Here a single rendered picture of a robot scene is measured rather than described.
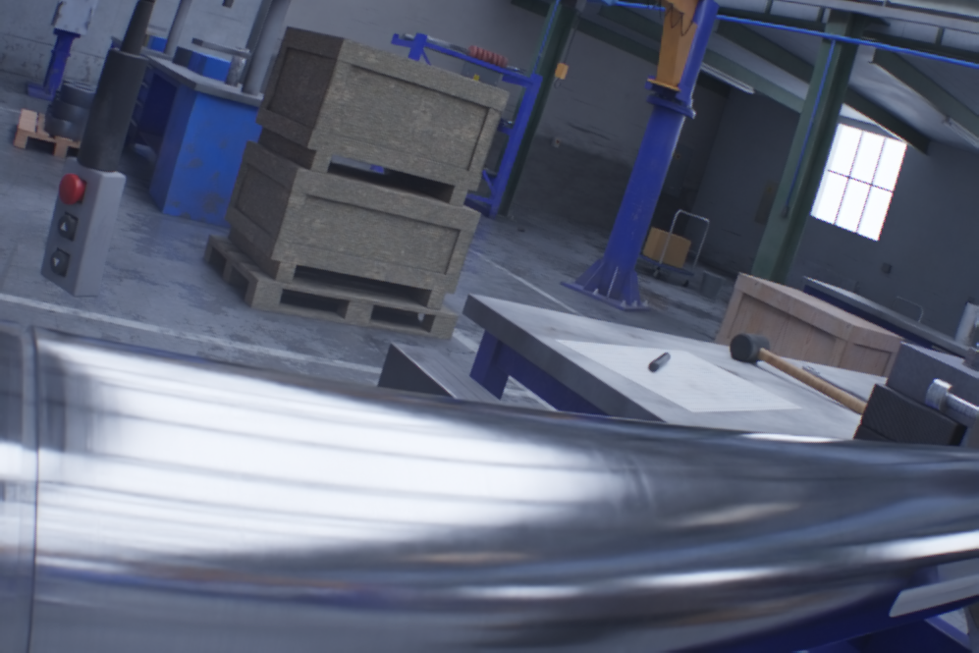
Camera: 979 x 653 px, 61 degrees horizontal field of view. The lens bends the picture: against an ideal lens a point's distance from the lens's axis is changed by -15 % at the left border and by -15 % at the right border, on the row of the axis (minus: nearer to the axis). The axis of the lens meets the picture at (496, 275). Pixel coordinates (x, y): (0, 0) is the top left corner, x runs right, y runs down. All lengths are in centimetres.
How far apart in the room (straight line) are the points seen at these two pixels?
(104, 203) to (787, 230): 819
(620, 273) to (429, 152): 396
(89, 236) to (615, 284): 782
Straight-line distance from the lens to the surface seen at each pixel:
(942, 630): 113
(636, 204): 853
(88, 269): 94
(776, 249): 888
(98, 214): 92
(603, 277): 860
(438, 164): 493
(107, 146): 92
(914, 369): 101
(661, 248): 1204
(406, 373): 121
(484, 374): 174
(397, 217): 487
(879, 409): 101
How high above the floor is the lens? 118
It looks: 9 degrees down
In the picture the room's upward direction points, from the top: 19 degrees clockwise
